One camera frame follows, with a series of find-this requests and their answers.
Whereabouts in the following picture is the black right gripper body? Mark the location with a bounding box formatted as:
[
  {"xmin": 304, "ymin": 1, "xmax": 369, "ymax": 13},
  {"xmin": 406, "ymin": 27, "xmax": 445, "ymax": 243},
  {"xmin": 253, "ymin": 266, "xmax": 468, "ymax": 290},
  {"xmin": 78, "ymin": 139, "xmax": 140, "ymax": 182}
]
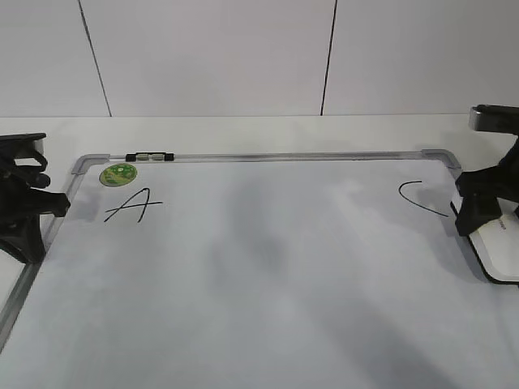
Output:
[{"xmin": 456, "ymin": 141, "xmax": 518, "ymax": 203}]

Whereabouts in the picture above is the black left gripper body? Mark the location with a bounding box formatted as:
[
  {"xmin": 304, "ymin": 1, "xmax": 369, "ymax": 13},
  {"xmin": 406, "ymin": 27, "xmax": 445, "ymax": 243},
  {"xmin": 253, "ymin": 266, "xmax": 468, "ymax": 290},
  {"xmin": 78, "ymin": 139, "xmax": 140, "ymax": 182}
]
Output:
[{"xmin": 1, "ymin": 150, "xmax": 70, "ymax": 221}]

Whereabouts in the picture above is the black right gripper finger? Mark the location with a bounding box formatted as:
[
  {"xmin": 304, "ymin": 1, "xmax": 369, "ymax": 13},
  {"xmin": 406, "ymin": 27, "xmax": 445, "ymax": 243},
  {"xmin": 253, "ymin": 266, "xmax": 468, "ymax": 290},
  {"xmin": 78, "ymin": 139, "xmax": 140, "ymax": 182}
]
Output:
[{"xmin": 453, "ymin": 193, "xmax": 503, "ymax": 237}]

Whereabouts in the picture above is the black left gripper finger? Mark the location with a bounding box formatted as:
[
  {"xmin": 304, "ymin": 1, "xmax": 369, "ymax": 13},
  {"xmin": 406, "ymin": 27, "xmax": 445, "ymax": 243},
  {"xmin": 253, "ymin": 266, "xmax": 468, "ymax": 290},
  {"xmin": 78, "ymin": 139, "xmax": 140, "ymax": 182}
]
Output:
[{"xmin": 1, "ymin": 216, "xmax": 45, "ymax": 263}]

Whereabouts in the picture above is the white eraser with black felt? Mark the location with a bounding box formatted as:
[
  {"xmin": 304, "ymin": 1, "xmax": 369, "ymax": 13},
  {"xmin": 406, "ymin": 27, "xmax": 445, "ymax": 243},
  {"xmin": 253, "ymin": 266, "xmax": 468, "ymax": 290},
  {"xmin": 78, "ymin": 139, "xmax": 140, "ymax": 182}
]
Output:
[{"xmin": 463, "ymin": 199, "xmax": 519, "ymax": 285}]

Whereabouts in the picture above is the round green magnet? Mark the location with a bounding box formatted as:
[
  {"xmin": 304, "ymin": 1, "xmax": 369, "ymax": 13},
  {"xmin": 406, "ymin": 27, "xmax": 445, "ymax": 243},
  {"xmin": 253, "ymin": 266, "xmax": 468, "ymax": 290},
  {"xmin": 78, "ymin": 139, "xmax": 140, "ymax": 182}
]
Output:
[{"xmin": 99, "ymin": 163, "xmax": 138, "ymax": 187}]

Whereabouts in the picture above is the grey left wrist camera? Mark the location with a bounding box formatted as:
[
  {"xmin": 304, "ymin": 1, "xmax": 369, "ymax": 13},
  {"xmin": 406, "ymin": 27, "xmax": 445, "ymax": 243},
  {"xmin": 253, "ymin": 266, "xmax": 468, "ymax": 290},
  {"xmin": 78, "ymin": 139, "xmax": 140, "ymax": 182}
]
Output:
[{"xmin": 1, "ymin": 133, "xmax": 46, "ymax": 153}]

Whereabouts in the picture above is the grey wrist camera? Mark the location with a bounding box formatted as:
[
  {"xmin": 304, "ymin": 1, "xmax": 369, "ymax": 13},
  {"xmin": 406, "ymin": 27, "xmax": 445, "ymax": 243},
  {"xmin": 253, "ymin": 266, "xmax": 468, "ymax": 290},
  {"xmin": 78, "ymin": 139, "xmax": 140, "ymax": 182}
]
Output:
[
  {"xmin": 469, "ymin": 105, "xmax": 519, "ymax": 135},
  {"xmin": 1, "ymin": 133, "xmax": 46, "ymax": 153}
]

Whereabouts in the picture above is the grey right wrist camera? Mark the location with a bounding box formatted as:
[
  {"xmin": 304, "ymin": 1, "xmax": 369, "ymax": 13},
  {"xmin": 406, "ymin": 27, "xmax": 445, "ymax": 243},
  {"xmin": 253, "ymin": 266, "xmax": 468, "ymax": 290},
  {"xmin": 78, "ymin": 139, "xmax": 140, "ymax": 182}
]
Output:
[{"xmin": 469, "ymin": 105, "xmax": 519, "ymax": 135}]

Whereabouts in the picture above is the black hanging clip on frame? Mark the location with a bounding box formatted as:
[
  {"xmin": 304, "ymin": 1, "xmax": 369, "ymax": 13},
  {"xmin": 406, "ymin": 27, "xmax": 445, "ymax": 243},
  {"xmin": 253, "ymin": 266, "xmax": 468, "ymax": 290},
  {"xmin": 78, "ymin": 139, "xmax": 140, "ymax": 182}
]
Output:
[{"xmin": 125, "ymin": 152, "xmax": 174, "ymax": 163}]

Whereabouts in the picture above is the white board with grey frame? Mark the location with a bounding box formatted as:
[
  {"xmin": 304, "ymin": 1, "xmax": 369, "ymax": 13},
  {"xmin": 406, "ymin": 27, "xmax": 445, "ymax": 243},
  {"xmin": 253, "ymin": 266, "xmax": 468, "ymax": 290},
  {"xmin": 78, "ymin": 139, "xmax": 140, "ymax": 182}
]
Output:
[{"xmin": 1, "ymin": 150, "xmax": 518, "ymax": 388}]

